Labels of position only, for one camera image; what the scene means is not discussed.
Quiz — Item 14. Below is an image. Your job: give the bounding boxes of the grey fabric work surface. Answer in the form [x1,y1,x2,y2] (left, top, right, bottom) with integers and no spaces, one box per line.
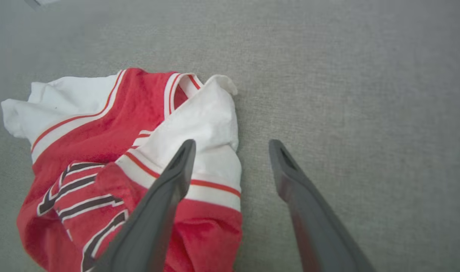
[0,0,460,272]

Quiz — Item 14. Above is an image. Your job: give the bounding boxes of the red and white basketball jersey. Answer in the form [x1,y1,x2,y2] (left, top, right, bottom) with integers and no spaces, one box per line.
[1,68,243,272]

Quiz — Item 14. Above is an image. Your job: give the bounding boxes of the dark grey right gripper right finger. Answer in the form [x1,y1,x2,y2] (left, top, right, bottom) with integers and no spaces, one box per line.
[269,139,376,272]

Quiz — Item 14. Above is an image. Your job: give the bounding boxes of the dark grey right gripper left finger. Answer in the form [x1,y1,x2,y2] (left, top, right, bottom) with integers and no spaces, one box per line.
[94,139,197,272]

